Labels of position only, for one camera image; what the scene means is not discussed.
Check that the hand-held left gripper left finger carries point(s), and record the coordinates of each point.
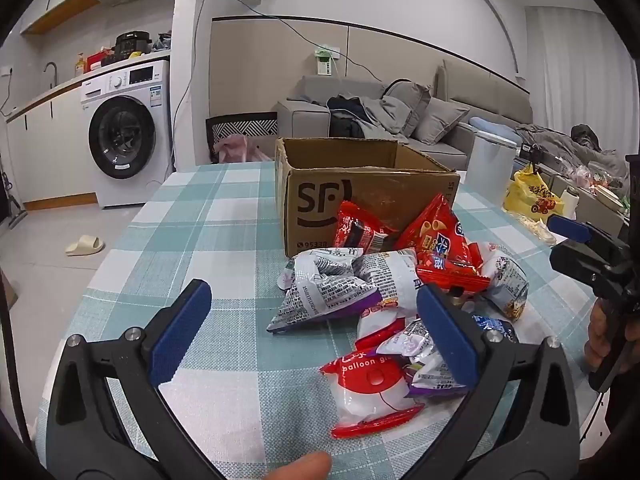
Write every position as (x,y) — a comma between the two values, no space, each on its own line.
(180,330)

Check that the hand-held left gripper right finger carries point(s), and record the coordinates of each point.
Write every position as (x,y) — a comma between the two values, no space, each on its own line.
(445,335)

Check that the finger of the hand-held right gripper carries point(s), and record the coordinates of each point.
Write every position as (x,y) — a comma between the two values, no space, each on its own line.
(567,227)
(575,265)

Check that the large silver purple snack packet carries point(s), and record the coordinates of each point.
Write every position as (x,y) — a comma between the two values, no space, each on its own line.
(320,295)

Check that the brown cardboard box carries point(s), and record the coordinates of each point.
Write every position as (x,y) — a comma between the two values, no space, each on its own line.
(320,195)

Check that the person's right hand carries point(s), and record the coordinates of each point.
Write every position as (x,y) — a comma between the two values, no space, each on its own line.
(596,332)

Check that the person's left hand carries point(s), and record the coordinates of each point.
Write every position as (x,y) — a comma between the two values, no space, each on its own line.
(300,467)

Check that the white thermos bottle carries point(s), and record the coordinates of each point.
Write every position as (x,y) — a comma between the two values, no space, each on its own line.
(569,202)

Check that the cluttered coffee table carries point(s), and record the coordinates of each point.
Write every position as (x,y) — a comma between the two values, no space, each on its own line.
(600,200)

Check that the small blue snack packet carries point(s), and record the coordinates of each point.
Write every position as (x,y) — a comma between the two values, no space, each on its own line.
(487,321)

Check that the small purple silver packet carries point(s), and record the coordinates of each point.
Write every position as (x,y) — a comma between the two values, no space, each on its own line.
(417,375)

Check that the yellow plastic bag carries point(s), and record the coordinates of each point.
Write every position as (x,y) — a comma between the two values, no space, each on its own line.
(530,195)

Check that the red white snack packet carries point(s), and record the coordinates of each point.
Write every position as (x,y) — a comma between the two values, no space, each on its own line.
(382,325)

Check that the silver snack packet colourful print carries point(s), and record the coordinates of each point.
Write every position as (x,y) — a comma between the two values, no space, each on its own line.
(505,280)

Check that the black phone holder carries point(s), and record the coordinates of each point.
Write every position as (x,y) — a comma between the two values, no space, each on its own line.
(531,155)

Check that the red white balloon gum packet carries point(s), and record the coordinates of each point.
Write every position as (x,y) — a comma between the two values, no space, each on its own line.
(365,400)

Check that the white trash bin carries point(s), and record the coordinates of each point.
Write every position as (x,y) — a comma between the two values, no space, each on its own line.
(492,155)

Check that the teal white checked tablecloth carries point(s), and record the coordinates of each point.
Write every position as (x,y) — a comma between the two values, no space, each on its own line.
(200,220)

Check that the beige slipper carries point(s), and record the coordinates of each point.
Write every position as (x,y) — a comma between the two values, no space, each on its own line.
(85,246)

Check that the light blue pillow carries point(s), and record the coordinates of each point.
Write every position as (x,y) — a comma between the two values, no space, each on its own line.
(490,125)

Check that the dark red noodle packet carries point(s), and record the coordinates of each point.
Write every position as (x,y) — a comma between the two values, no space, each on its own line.
(355,230)

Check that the white curtain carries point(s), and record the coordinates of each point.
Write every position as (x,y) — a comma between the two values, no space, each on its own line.
(575,75)

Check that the white washing machine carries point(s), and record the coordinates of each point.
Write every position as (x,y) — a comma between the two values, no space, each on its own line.
(145,170)

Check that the grey cushion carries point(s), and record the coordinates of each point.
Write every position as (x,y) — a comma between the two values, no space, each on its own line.
(440,120)
(407,97)

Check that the pink plastic bag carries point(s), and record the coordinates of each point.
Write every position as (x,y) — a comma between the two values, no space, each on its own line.
(235,150)

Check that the grey garment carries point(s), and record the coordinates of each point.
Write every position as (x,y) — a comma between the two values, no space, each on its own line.
(385,117)

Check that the black white patterned basket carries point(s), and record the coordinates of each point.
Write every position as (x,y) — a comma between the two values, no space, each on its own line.
(240,124)

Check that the white kitchen cabinet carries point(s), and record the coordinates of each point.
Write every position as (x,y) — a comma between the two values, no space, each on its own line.
(50,150)

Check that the dark jacket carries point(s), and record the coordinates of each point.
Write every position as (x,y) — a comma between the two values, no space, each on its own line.
(345,115)

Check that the grey sofa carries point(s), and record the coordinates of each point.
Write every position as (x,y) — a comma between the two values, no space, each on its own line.
(300,115)

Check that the red box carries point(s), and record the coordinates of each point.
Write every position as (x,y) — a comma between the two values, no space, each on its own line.
(97,62)

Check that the yellow detergent bottle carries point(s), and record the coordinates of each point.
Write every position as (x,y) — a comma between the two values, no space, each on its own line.
(80,66)

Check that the kitchen faucet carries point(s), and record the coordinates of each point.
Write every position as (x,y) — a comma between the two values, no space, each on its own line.
(51,72)

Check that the black pressure cooker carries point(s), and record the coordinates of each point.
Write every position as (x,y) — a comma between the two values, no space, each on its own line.
(131,45)

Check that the green white wall charger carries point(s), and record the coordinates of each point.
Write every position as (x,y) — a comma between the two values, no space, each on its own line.
(324,62)

